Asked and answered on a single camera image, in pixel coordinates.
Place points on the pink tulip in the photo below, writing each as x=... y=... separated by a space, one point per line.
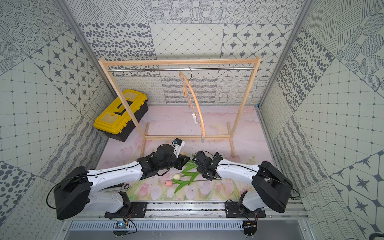
x=187 y=179

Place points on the right controller board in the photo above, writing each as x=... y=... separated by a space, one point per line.
x=250 y=228

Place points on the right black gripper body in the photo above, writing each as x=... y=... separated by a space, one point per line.
x=202 y=171

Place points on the floral pink table mat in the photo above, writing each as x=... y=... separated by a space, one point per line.
x=249 y=146

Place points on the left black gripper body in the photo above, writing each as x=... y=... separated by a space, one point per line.
x=179 y=160

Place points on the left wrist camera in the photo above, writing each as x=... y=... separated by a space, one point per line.
x=177 y=145

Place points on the white tulip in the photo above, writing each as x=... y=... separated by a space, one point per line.
x=177 y=176

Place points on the controller board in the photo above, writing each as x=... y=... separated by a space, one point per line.
x=121 y=229
x=250 y=228

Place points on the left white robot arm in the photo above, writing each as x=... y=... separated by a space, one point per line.
x=84 y=190

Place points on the aluminium rail base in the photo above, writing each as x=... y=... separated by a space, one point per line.
x=200 y=210

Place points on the yellow black toolbox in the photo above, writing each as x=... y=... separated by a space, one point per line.
x=115 y=122

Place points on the left controller board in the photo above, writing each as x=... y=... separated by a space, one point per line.
x=121 y=229

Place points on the wooden clothes hanger with clips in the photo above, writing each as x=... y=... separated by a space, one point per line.
x=193 y=103

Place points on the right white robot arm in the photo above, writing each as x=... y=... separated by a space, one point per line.
x=273 y=188

